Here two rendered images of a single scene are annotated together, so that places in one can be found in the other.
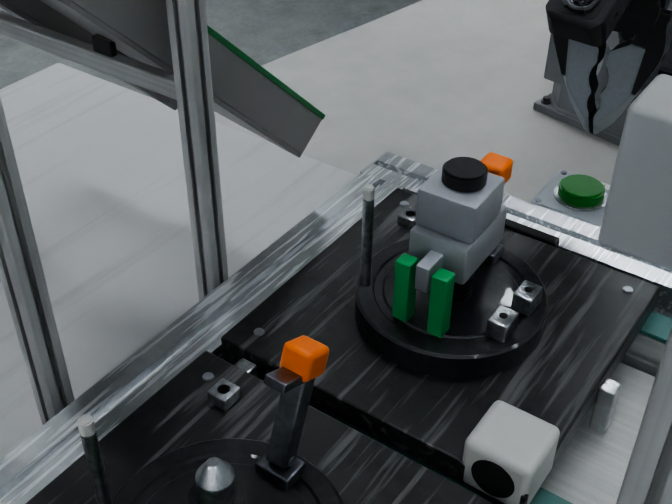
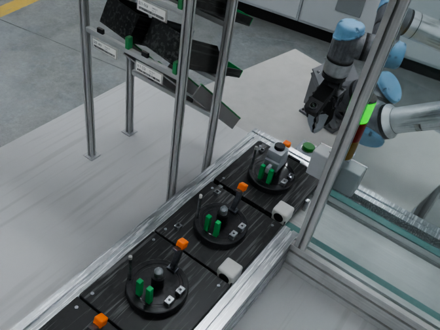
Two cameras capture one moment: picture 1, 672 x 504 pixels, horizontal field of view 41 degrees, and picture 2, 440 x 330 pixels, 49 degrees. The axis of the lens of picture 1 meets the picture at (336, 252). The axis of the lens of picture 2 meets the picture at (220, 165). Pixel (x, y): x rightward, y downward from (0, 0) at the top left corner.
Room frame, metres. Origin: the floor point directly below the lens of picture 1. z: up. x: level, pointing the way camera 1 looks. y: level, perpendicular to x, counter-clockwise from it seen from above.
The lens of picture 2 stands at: (-0.51, 0.17, 1.92)
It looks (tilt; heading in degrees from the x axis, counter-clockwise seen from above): 42 degrees down; 354
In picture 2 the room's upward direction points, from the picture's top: 11 degrees clockwise
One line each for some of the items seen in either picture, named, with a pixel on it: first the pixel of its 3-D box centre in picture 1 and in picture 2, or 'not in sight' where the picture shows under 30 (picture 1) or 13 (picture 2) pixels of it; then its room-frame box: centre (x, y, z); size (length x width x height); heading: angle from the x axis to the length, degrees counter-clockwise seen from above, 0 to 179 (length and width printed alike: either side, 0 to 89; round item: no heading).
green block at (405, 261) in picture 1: (405, 287); (261, 171); (0.48, -0.05, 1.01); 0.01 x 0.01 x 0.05; 55
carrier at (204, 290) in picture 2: not in sight; (158, 279); (0.09, 0.20, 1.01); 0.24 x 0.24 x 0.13; 55
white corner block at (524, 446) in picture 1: (509, 455); (282, 213); (0.37, -0.11, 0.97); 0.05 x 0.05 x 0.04; 55
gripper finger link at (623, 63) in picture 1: (628, 80); (323, 120); (0.68, -0.24, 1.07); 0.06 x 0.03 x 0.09; 145
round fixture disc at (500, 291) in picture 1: (450, 300); (271, 175); (0.51, -0.08, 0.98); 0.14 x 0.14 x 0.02
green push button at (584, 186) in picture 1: (580, 194); (308, 148); (0.67, -0.22, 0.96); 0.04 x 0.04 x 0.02
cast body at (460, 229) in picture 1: (453, 218); (275, 156); (0.50, -0.08, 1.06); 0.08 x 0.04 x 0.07; 147
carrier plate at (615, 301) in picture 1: (447, 320); (270, 179); (0.51, -0.08, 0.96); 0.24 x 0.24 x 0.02; 55
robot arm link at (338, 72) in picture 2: not in sight; (336, 66); (0.69, -0.22, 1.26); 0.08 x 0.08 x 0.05
